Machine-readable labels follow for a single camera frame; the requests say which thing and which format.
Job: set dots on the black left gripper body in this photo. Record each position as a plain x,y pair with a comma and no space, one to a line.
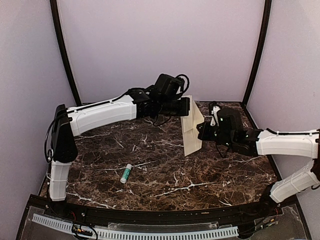
169,108

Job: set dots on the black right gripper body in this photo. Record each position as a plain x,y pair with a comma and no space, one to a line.
205,135

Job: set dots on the cream paper envelope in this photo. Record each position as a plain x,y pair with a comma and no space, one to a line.
189,123

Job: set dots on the green white glue stick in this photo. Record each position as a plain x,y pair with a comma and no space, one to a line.
126,173

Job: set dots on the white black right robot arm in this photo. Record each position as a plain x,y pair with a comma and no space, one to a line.
227,130

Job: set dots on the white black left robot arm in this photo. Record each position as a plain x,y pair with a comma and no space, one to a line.
165,97

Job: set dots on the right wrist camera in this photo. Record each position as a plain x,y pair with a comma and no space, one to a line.
213,112

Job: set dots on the white slotted cable duct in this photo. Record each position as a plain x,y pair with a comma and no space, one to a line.
121,231

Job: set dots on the black enclosure frame post right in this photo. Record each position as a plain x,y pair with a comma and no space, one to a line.
259,51

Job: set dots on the black enclosure frame post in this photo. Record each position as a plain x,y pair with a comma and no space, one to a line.
259,51
63,52

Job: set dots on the black enclosure frame post left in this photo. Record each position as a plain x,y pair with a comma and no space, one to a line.
63,52

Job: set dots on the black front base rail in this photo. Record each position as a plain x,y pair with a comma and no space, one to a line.
239,214

